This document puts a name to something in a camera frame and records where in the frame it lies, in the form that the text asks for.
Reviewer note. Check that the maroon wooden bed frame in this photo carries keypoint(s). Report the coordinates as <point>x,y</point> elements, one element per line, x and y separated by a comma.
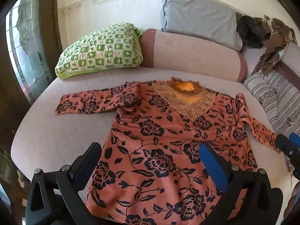
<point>290,72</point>

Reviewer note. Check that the dark furry cloth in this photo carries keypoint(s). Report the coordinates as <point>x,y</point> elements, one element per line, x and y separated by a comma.
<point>250,31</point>

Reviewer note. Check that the striped folded blanket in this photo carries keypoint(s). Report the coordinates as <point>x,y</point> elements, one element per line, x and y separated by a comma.
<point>279,100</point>

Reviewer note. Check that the green checkered pillow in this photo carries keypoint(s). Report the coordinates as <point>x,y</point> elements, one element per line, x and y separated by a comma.
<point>100,49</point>

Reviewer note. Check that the orange floral blouse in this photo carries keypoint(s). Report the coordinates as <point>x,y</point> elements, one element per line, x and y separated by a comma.
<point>164,145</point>

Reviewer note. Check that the brown crumpled cloth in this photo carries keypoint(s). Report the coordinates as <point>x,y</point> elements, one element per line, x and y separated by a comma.
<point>276,42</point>

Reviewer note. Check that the patterned glass window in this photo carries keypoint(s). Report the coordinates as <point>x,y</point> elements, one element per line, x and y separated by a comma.
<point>25,42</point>

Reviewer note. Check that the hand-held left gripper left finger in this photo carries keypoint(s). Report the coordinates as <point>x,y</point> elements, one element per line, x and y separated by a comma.
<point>90,158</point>

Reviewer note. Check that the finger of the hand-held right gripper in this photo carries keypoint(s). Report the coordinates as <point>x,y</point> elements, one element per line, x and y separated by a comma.
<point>286,146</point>
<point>295,139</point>

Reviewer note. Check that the grey pillow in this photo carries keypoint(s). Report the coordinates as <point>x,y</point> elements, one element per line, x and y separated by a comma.
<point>199,18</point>

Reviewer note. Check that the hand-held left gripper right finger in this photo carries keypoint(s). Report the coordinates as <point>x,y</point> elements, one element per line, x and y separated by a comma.
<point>212,161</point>

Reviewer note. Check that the pink bolster pillow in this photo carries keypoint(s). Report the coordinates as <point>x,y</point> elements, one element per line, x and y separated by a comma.
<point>194,54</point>

